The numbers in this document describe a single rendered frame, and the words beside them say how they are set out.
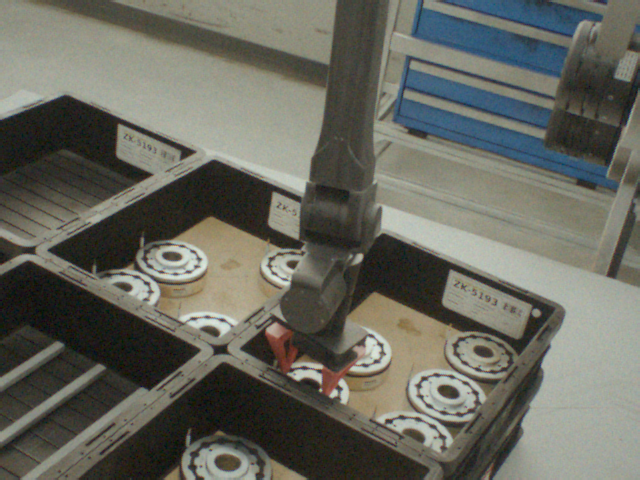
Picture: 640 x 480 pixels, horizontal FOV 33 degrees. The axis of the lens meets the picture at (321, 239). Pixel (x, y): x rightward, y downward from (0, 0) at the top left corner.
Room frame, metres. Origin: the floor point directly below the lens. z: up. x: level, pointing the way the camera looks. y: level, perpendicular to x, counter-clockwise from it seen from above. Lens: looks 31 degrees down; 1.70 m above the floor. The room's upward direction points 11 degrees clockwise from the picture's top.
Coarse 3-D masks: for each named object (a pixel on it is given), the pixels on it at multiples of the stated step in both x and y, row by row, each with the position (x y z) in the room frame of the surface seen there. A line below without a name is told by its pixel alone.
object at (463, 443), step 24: (408, 240) 1.33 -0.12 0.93; (456, 264) 1.29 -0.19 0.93; (504, 288) 1.26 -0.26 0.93; (240, 336) 1.03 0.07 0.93; (552, 336) 1.18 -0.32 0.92; (240, 360) 0.99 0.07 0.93; (528, 360) 1.09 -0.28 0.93; (288, 384) 0.96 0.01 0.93; (504, 384) 1.03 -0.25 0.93; (336, 408) 0.93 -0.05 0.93; (480, 408) 0.98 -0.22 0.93; (384, 432) 0.91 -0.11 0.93; (480, 432) 0.96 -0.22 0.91; (432, 456) 0.88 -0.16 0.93; (456, 456) 0.89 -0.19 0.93
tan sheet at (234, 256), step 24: (192, 240) 1.38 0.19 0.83; (216, 240) 1.39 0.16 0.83; (240, 240) 1.41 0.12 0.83; (216, 264) 1.33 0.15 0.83; (240, 264) 1.34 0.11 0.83; (216, 288) 1.27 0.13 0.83; (240, 288) 1.28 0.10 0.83; (168, 312) 1.19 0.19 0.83; (192, 312) 1.20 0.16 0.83; (216, 312) 1.21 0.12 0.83; (240, 312) 1.22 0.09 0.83
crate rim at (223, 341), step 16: (208, 160) 1.46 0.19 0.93; (224, 160) 1.47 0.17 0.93; (176, 176) 1.39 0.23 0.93; (256, 176) 1.44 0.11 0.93; (144, 192) 1.33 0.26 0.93; (288, 192) 1.41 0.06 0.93; (112, 208) 1.27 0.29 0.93; (80, 224) 1.21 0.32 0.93; (96, 224) 1.22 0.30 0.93; (48, 240) 1.16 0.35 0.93; (64, 240) 1.17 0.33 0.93; (48, 256) 1.12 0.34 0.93; (80, 272) 1.10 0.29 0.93; (112, 288) 1.08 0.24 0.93; (144, 304) 1.06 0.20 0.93; (272, 304) 1.11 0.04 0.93; (176, 320) 1.04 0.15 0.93; (256, 320) 1.07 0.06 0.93; (208, 336) 1.02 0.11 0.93; (224, 336) 1.02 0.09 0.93; (224, 352) 1.01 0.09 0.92
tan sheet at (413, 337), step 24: (360, 312) 1.27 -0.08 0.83; (384, 312) 1.29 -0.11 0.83; (408, 312) 1.30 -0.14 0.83; (384, 336) 1.23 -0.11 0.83; (408, 336) 1.24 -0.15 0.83; (432, 336) 1.25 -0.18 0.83; (408, 360) 1.18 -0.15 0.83; (432, 360) 1.19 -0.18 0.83; (384, 384) 1.12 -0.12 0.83; (360, 408) 1.06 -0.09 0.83; (384, 408) 1.07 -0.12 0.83
